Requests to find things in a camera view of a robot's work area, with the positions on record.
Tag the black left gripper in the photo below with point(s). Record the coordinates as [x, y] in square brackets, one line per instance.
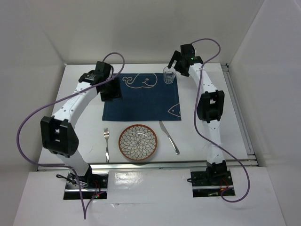
[116, 92]

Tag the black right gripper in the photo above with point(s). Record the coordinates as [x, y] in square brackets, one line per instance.
[176, 56]

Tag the clear drinking glass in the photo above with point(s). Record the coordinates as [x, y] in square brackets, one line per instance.
[169, 75]

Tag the blue whale placemat cloth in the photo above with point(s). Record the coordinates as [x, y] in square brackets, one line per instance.
[145, 97]

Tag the silver fork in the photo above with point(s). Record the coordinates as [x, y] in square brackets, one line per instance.
[106, 137]

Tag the floral patterned plate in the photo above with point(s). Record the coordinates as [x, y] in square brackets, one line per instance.
[138, 142]

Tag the silver table knife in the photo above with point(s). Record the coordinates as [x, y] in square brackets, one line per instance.
[163, 128]

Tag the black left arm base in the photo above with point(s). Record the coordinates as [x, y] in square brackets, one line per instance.
[96, 187]

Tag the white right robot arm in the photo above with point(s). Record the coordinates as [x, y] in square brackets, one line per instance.
[209, 108]

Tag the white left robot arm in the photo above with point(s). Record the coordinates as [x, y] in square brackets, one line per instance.
[57, 131]

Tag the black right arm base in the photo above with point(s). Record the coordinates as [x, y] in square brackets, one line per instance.
[204, 184]

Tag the aluminium table frame rail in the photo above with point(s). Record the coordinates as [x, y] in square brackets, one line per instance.
[192, 147]

